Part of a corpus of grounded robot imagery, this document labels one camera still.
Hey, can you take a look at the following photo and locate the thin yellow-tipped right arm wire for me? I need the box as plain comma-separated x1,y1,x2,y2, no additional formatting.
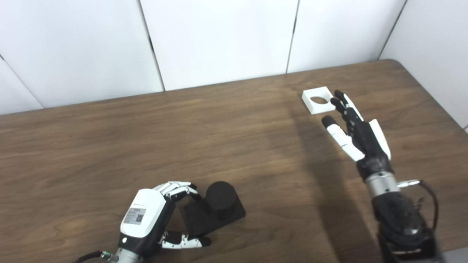
412,197,428,213

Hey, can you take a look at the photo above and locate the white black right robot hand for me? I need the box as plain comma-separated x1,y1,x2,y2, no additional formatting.
321,90,395,180

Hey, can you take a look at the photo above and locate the black peg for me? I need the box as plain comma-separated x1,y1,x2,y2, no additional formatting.
182,181,246,238

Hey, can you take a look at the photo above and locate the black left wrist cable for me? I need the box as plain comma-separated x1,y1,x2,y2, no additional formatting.
73,250,110,263

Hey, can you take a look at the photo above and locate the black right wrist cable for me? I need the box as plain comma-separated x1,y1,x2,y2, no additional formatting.
397,179,439,233

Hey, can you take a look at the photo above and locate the white square piece with hole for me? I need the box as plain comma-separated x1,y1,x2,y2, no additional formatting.
302,87,336,115

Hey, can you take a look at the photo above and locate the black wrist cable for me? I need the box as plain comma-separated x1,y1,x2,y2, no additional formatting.
397,179,439,233
73,250,110,263

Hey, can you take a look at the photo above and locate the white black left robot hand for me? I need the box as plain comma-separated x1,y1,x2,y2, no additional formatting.
118,181,211,256

